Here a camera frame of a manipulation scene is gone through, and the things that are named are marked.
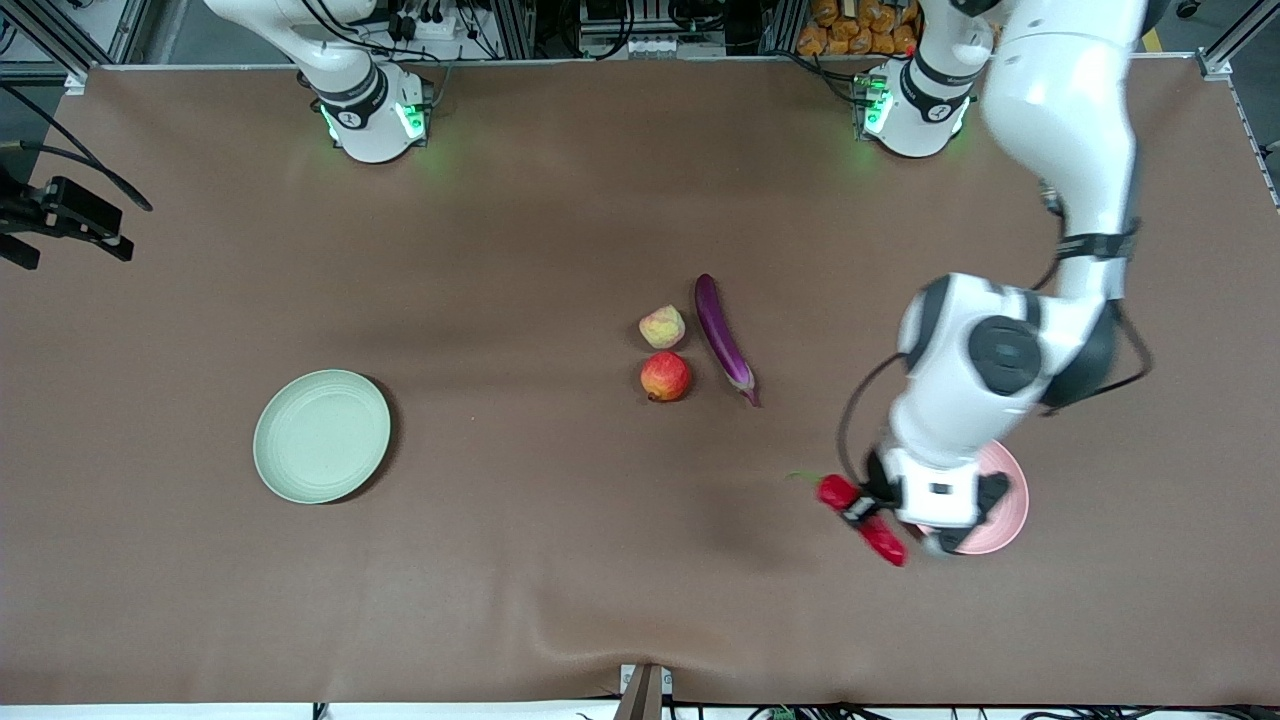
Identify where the red chili pepper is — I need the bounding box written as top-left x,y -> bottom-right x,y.
790,472 -> 908,568

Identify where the grey metal table bracket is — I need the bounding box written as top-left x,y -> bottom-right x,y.
618,663 -> 674,720

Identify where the orange bags pile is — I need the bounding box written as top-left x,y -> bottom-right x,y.
797,0 -> 921,57

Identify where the pink round plate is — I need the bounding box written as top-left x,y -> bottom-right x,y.
915,440 -> 1030,556

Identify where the long purple eggplant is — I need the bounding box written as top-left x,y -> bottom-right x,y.
695,274 -> 761,407

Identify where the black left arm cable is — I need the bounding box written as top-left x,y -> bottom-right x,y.
838,180 -> 1153,486

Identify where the white power strip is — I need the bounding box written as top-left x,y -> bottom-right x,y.
618,35 -> 701,59

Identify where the pale green round plate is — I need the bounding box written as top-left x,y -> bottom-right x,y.
253,370 -> 392,505

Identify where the red apple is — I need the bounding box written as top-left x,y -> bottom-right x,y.
640,351 -> 692,403

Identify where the aluminium frame post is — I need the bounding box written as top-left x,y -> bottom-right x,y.
1198,0 -> 1280,83
0,0 -> 96,91

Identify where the yellow-green peach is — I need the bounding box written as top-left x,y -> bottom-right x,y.
639,305 -> 687,350

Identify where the brown tablecloth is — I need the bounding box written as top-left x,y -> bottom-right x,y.
0,55 -> 1280,706

